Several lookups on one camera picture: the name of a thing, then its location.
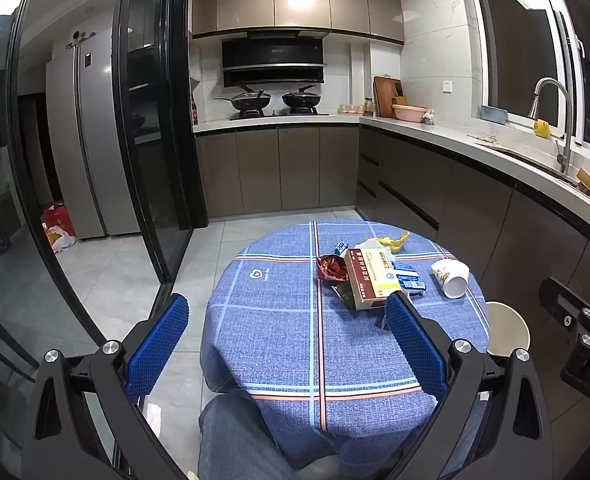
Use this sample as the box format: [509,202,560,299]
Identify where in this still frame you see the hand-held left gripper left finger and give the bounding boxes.
[22,292,196,480]

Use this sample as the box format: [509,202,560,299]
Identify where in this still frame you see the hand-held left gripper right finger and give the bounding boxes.
[382,291,556,480]

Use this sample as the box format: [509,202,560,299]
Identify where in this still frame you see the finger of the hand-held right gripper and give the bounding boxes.
[539,276,590,333]

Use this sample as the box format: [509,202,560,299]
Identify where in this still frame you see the blue and white wrapper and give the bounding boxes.
[390,259,428,296]

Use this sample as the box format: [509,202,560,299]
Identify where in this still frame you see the white printed paper cup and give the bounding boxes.
[430,258,471,299]

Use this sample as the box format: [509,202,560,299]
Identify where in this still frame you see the red and cream medicine box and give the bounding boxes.
[344,247,411,311]

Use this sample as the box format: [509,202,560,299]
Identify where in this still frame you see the dark wrapper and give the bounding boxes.
[330,282,358,307]

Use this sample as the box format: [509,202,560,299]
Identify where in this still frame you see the yellow banana peel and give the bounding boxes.
[364,231,411,253]

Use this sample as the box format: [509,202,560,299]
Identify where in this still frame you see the red foil snack bag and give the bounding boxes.
[316,254,348,285]

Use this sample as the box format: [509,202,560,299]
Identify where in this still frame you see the blue plaid tablecloth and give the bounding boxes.
[200,219,491,466]

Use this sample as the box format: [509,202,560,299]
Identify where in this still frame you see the person's jeans leg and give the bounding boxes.
[197,394,326,480]

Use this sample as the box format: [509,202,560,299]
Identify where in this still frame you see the orange and white plastic bag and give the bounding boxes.
[47,225,78,253]

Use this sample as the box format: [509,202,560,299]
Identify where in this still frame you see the steel sink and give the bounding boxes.
[475,140,581,186]

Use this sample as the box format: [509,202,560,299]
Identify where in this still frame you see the steel kitchen faucet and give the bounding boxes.
[528,77,576,176]

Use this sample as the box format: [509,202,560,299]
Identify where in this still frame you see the red cardboard box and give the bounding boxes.
[41,201,78,243]

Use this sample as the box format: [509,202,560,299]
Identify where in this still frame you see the blue plastic tray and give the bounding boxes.
[479,105,508,125]

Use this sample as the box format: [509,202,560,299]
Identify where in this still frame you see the brown base cabinets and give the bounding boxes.
[194,125,590,361]

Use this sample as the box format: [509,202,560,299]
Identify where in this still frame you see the black framed glass sliding door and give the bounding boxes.
[0,0,211,361]

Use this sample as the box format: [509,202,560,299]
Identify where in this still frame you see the white kitchen countertop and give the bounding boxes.
[192,112,590,246]

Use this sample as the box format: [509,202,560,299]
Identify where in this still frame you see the silver refrigerator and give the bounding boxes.
[45,27,143,240]

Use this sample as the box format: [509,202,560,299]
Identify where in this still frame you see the pink woven basket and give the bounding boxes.
[391,105,428,122]

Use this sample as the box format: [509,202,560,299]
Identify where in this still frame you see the wooden cutting board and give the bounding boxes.
[373,75,406,120]

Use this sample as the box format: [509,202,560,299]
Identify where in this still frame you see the white framed window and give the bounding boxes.
[462,0,590,146]

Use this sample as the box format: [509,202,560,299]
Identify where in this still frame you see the black gas stove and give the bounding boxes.
[229,107,331,121]

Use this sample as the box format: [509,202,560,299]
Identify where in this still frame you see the black range hood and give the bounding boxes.
[221,37,328,88]

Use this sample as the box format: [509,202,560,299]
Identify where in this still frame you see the black wok with long handle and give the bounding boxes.
[214,89,272,111]

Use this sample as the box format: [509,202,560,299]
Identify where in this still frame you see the black wok with short handle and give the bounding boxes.
[281,85,322,108]

